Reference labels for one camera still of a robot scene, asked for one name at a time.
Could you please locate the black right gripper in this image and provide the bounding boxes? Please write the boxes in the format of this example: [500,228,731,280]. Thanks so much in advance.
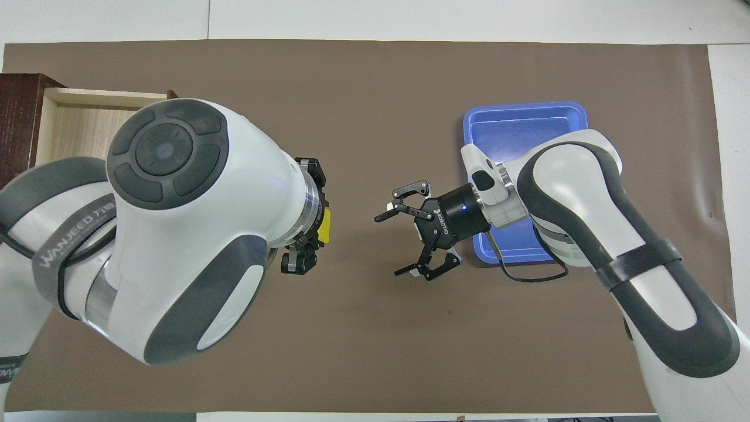
[373,180,494,282]

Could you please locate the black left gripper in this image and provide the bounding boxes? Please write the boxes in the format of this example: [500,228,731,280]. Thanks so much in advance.
[279,156,327,276]

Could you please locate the light wood drawer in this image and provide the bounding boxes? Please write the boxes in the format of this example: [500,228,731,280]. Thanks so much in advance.
[35,87,179,171]

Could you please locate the brown table mat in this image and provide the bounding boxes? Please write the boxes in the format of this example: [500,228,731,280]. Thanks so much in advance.
[0,39,748,413]

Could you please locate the blue plastic tray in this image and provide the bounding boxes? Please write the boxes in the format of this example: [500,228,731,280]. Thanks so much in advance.
[462,101,590,265]

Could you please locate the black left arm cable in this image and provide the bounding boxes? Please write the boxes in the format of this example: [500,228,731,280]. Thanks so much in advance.
[0,223,118,323]

